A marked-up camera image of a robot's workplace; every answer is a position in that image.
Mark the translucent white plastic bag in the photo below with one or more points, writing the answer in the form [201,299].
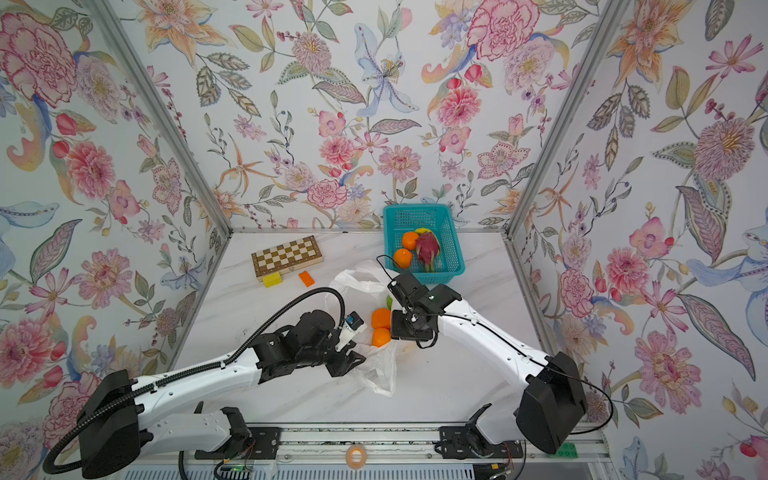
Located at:
[364,290]

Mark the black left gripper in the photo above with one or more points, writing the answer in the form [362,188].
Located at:
[345,363]

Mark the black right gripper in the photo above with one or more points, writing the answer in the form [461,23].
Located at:
[397,331]

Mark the aluminium corner post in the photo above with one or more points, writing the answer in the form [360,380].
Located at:
[114,34]
[606,26]

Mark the green toy brick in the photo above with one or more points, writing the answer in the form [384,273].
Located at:
[567,450]

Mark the teal plastic basket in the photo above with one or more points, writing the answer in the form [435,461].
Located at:
[399,219]

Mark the orange toy brick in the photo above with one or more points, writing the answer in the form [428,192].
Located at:
[307,279]

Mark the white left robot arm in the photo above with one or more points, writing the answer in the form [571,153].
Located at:
[127,418]

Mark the red dragon fruit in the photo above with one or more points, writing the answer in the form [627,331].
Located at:
[428,249]

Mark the wooden chess board box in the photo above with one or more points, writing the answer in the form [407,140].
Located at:
[287,257]

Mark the aluminium corner post left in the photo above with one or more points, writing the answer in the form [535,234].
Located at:
[114,34]

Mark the yellow foam block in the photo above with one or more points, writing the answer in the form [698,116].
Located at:
[272,280]

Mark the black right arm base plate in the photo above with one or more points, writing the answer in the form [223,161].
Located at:
[465,442]

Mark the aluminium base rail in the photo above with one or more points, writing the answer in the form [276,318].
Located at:
[374,443]

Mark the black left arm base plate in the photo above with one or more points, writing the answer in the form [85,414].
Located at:
[244,441]

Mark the aluminium corner post right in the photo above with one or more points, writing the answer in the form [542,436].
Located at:
[606,26]

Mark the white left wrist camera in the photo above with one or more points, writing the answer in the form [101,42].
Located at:
[350,327]

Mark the beige tape roll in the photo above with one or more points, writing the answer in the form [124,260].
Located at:
[356,457]

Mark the orange fruit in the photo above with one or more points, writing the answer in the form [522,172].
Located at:
[381,319]
[403,258]
[381,337]
[409,240]

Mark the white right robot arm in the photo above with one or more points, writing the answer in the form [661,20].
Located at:
[548,398]

